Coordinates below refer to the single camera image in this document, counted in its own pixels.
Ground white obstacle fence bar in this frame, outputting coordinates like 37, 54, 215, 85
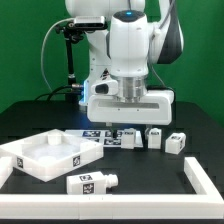
0, 157, 224, 220

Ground white tag base sheet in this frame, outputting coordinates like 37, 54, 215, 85
64, 129, 144, 148

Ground black camera stand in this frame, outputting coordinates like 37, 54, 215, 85
55, 22, 84, 103

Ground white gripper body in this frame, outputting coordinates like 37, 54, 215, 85
87, 90, 174, 125

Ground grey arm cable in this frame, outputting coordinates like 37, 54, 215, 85
146, 0, 178, 93

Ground silver camera on stand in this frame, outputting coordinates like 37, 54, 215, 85
73, 16, 107, 31

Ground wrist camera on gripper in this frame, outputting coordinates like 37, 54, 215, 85
91, 80, 118, 96

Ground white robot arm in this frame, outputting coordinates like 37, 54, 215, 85
65, 0, 184, 125

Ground grey camera cable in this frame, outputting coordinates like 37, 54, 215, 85
40, 18, 75, 94

